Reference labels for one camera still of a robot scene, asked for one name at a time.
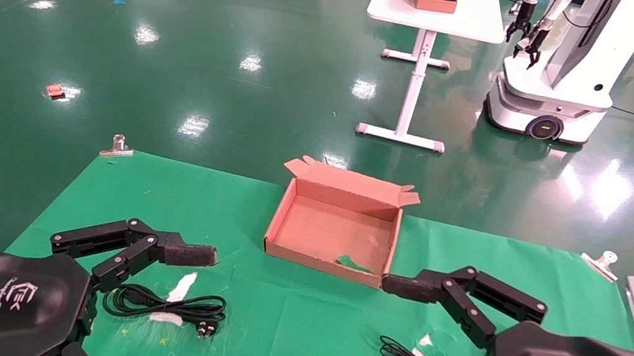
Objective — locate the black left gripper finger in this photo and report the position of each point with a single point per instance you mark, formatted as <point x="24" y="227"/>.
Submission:
<point x="121" y="265"/>
<point x="95" y="234"/>

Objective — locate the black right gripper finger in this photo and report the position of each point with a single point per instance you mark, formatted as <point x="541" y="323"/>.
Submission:
<point x="509" y="298"/>
<point x="469" y="317"/>

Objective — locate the open brown cardboard box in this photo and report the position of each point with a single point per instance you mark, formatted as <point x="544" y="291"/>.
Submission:
<point x="328" y="230"/>

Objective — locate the metal binder clip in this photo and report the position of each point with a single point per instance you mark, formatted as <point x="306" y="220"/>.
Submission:
<point x="118" y="147"/>
<point x="603" y="263"/>

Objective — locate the green table cloth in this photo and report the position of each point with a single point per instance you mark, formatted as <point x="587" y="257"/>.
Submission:
<point x="223" y="214"/>

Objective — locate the small red floor object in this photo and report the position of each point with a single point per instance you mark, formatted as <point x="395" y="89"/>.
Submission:
<point x="55" y="90"/>

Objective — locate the white wheeled robot body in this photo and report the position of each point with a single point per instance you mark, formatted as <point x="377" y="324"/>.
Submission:
<point x="561" y="101"/>

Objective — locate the small black robot gripper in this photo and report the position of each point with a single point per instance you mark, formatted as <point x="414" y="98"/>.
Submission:
<point x="522" y="23"/>
<point x="535" y="41"/>

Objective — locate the white table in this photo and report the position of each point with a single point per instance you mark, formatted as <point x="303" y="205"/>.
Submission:
<point x="473" y="13"/>

